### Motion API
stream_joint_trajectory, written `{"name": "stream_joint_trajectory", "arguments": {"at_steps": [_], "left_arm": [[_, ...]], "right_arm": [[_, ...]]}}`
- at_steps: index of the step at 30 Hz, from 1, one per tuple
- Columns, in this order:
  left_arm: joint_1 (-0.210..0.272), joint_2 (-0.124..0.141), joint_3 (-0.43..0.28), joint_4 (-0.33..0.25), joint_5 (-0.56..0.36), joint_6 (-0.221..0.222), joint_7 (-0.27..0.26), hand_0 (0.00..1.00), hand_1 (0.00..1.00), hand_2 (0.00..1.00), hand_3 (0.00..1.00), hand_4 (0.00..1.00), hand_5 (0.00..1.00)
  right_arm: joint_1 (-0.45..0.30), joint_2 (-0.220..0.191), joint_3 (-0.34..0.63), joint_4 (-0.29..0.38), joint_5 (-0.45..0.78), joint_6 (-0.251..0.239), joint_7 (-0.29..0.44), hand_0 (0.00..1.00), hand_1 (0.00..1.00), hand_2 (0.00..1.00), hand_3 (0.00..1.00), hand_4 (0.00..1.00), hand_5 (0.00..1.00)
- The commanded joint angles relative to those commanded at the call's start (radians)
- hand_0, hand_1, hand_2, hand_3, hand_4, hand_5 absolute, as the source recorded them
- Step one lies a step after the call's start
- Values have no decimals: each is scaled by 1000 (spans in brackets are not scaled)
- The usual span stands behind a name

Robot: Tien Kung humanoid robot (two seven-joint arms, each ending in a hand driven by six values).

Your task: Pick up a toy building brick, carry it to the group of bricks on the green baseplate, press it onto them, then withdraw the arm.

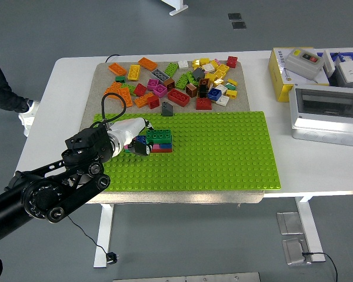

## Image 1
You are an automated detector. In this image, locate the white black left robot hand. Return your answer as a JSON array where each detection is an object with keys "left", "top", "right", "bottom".
[{"left": 110, "top": 116, "right": 155, "bottom": 157}]

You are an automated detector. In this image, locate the dark green toy brick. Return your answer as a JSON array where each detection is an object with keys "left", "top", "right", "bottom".
[{"left": 146, "top": 129, "right": 173, "bottom": 145}]

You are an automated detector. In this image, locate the long orange toy brick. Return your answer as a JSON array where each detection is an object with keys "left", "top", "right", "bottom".
[
  {"left": 108, "top": 62, "right": 128, "bottom": 76},
  {"left": 118, "top": 87, "right": 134, "bottom": 109},
  {"left": 138, "top": 57, "right": 159, "bottom": 72}
]

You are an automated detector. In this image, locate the lime green toy brick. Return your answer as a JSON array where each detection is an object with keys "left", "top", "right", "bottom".
[
  {"left": 185, "top": 70, "right": 198, "bottom": 86},
  {"left": 120, "top": 82, "right": 136, "bottom": 95},
  {"left": 164, "top": 62, "right": 179, "bottom": 78},
  {"left": 174, "top": 73, "right": 191, "bottom": 91}
]

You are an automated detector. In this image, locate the dark grey sloped brick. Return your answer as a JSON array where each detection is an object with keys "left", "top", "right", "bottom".
[{"left": 161, "top": 101, "right": 174, "bottom": 117}]

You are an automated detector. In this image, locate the long yellow toy brick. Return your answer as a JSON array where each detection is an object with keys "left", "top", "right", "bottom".
[{"left": 127, "top": 64, "right": 141, "bottom": 81}]

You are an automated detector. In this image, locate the long red toy brick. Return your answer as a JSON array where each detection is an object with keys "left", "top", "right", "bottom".
[{"left": 167, "top": 88, "right": 191, "bottom": 108}]

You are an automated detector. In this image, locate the grey hollow toy brick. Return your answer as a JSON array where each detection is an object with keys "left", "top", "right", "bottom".
[{"left": 150, "top": 68, "right": 171, "bottom": 84}]

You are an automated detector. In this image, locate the dark grey toy brick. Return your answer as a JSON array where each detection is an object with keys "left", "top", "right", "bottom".
[{"left": 192, "top": 66, "right": 206, "bottom": 82}]

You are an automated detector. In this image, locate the green studded baseplate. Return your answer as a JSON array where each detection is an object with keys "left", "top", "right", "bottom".
[{"left": 93, "top": 110, "right": 281, "bottom": 192}]

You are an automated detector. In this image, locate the grey-brown mat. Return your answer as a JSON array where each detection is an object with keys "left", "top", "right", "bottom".
[{"left": 78, "top": 60, "right": 265, "bottom": 206}]

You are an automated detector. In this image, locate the metal floor plate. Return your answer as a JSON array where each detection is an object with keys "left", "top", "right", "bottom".
[
  {"left": 275, "top": 211, "right": 304, "bottom": 235},
  {"left": 282, "top": 237, "right": 312, "bottom": 267}
]

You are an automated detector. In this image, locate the white table leg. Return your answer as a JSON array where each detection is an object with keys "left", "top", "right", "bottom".
[
  {"left": 93, "top": 203, "right": 116, "bottom": 268},
  {"left": 294, "top": 196, "right": 327, "bottom": 263}
]

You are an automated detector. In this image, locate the person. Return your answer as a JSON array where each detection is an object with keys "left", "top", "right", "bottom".
[{"left": 0, "top": 48, "right": 41, "bottom": 138}]

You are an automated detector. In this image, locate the yellow cardboard box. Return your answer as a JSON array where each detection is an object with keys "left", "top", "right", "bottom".
[{"left": 267, "top": 46, "right": 330, "bottom": 103}]

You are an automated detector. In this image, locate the long metal plate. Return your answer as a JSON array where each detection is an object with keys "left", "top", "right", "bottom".
[{"left": 113, "top": 271, "right": 261, "bottom": 282}]

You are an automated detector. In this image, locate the white plastic panel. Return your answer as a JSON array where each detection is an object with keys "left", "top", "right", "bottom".
[{"left": 322, "top": 48, "right": 341, "bottom": 78}]

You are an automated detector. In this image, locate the blue plastic bin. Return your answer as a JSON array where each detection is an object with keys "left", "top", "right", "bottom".
[{"left": 317, "top": 50, "right": 353, "bottom": 71}]

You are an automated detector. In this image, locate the black floor cable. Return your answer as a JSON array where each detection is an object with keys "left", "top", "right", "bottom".
[{"left": 301, "top": 250, "right": 339, "bottom": 282}]

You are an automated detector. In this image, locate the black power cord with plug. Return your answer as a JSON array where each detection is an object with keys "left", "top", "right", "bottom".
[{"left": 66, "top": 215, "right": 121, "bottom": 265}]

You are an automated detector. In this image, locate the white enclosure clear lid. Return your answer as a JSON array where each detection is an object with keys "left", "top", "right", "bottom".
[{"left": 288, "top": 83, "right": 353, "bottom": 147}]

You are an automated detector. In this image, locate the grey push-button switch box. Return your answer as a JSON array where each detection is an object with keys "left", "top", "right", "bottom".
[{"left": 284, "top": 46, "right": 326, "bottom": 82}]

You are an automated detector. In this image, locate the white wall socket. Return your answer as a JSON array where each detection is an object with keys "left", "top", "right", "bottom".
[{"left": 337, "top": 61, "right": 353, "bottom": 84}]

